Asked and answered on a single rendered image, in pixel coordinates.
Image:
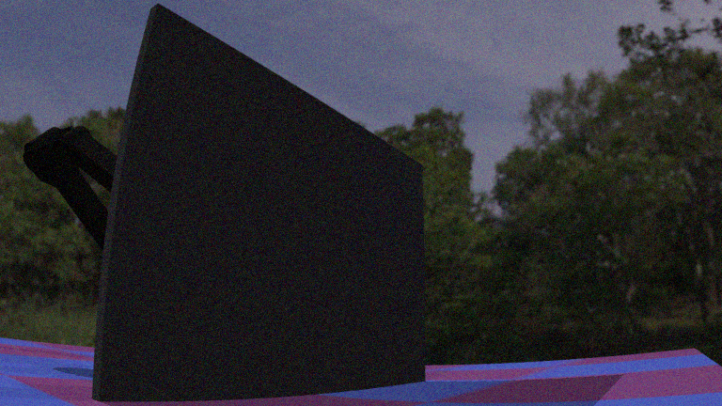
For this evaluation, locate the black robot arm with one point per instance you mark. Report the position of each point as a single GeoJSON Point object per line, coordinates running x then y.
{"type": "Point", "coordinates": [55, 158]}

